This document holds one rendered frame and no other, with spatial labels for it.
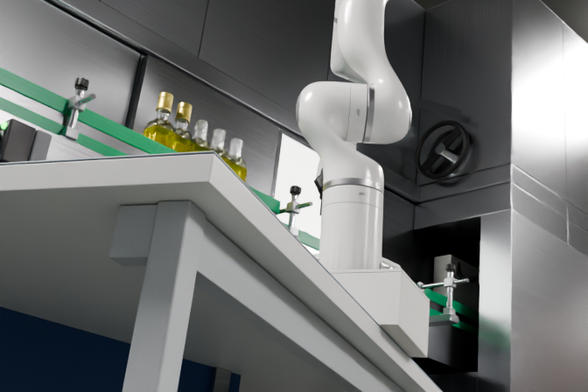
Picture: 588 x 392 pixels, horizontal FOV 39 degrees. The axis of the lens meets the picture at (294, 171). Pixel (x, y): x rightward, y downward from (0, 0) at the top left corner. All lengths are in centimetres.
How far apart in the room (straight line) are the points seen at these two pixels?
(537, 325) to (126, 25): 149
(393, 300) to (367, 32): 60
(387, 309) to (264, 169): 98
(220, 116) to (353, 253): 83
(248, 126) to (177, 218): 147
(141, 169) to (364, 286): 67
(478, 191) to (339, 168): 119
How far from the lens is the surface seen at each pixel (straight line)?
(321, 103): 166
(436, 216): 282
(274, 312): 110
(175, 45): 225
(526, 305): 264
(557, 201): 294
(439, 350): 252
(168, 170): 86
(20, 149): 149
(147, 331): 85
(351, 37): 176
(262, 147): 235
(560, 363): 277
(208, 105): 225
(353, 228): 157
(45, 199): 96
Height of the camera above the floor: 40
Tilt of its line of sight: 24 degrees up
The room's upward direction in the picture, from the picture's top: 7 degrees clockwise
